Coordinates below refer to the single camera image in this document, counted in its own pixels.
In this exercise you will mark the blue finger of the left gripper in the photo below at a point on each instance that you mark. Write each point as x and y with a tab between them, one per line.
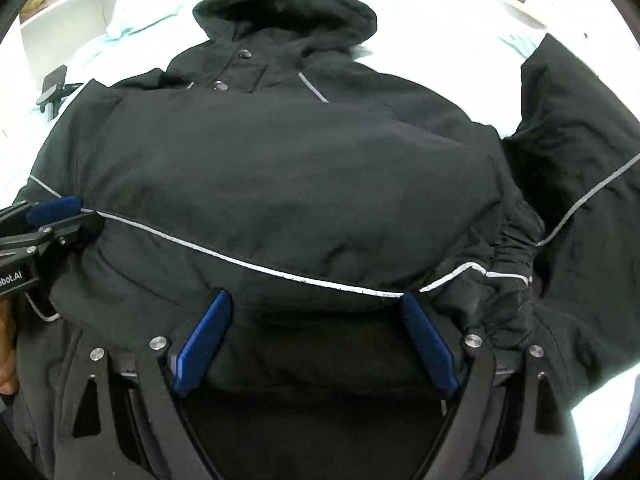
42	214

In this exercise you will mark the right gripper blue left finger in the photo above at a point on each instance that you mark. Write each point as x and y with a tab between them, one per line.
196	343

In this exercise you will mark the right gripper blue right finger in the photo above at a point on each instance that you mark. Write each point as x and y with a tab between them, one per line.
434	352

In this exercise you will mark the black hooded jacket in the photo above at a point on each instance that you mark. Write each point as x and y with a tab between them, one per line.
269	163

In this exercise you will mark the left hand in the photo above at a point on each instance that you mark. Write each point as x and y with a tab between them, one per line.
8	373

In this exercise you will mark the black phone tripod stand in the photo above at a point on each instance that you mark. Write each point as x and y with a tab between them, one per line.
54	91

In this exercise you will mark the white bookshelf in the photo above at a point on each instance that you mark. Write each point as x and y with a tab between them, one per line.
56	33

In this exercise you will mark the teal green bed quilt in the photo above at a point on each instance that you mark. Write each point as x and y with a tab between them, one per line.
470	52

